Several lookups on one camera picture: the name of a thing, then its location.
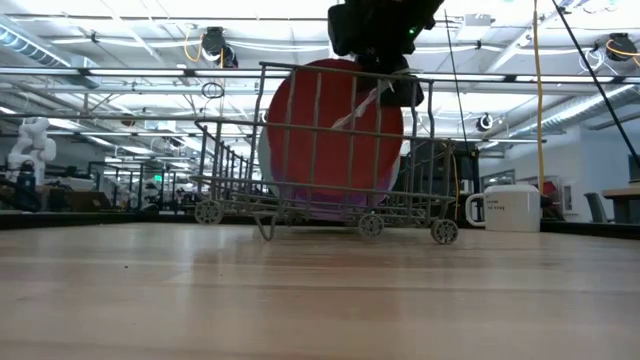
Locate white robot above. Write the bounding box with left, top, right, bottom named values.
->
left=7, top=117, right=57, bottom=184

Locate grey wire dish rack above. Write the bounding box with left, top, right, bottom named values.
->
left=192, top=60, right=460, bottom=246

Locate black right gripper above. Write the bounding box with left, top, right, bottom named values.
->
left=327, top=0, right=426, bottom=109

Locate black metal table frame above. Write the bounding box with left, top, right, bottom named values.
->
left=0, top=208, right=640, bottom=240

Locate black ceiling cable reel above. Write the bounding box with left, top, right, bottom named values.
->
left=604, top=32, right=640, bottom=64
left=202, top=25, right=239, bottom=69
left=474, top=112, right=495, bottom=134

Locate purple plate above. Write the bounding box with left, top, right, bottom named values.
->
left=279, top=184, right=396, bottom=222

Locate grey chair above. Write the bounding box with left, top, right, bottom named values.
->
left=584, top=192, right=614, bottom=224

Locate blue bottle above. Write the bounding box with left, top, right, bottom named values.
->
left=17, top=159, right=37, bottom=210

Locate wooden desk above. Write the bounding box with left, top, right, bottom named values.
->
left=602, top=184, right=640, bottom=224

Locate white plastic strip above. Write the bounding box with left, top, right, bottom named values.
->
left=332, top=79, right=396, bottom=130

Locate white mug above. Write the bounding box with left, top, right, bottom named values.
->
left=464, top=184, right=543, bottom=233

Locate thin black hanging cable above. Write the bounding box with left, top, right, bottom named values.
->
left=443, top=8, right=470, bottom=156

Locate black tripod stand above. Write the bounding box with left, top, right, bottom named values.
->
left=552, top=0, right=640, bottom=171

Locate yellow hanging cable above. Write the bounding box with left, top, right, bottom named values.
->
left=532, top=0, right=546, bottom=194

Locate black equipment cabinet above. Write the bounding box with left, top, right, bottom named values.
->
left=399, top=139, right=481, bottom=221

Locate orange plate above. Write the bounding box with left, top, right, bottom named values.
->
left=264, top=58, right=405, bottom=201

